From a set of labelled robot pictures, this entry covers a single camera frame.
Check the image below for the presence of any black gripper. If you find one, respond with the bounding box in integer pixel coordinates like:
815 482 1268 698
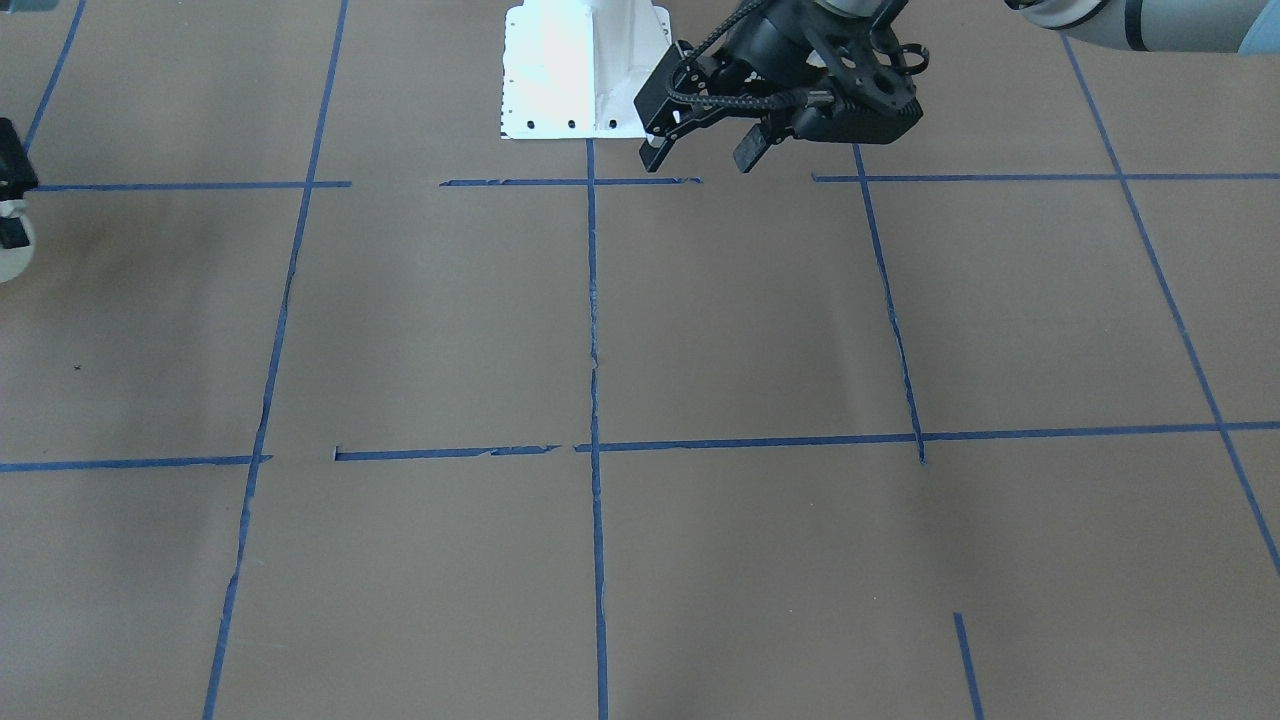
634 1 820 173

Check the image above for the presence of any white ceramic mug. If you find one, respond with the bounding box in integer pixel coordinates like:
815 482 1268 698
1 199 36 284

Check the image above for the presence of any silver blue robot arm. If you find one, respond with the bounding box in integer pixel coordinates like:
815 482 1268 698
634 1 1279 173

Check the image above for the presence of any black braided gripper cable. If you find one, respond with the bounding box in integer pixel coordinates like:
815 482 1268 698
664 0 831 113

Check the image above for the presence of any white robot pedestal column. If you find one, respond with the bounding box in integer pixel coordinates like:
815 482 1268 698
500 1 673 141

